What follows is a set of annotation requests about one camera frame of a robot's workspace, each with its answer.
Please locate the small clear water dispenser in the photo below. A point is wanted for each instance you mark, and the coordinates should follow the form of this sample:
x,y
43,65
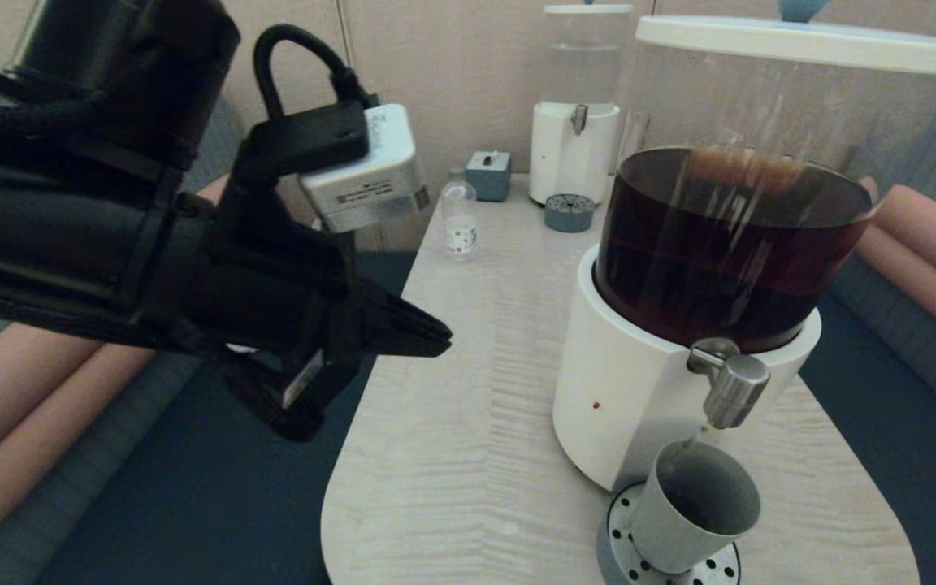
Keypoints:
x,y
569,154

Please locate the large metal dispenser tap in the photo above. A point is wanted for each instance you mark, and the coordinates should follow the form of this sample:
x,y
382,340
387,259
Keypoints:
x,y
734,386

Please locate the small metal dispenser tap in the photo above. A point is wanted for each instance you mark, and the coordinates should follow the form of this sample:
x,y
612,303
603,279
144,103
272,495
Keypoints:
x,y
578,119

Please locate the large dark tea dispenser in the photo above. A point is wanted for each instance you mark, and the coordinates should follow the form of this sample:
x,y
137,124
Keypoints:
x,y
639,390

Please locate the blue-grey square box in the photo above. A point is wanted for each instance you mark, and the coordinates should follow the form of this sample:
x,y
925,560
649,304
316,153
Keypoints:
x,y
488,175

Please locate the small blue perforated drip tray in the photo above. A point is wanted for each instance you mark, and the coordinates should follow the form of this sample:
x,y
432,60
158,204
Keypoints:
x,y
569,215

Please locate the teal sofa bench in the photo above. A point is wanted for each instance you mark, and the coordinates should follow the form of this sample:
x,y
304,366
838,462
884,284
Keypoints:
x,y
192,504
907,455

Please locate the clear plastic bottle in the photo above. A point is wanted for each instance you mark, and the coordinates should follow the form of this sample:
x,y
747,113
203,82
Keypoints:
x,y
460,227

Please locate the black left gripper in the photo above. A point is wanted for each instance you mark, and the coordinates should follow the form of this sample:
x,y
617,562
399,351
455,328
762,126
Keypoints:
x,y
273,284

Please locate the large white dispenser lid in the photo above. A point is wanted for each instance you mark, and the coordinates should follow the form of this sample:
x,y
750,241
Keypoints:
x,y
801,45

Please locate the small white dispenser lid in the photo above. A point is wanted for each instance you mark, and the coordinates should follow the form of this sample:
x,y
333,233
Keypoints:
x,y
588,10

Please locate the grey plastic cup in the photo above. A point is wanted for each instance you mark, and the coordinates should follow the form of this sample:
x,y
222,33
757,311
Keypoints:
x,y
671,528

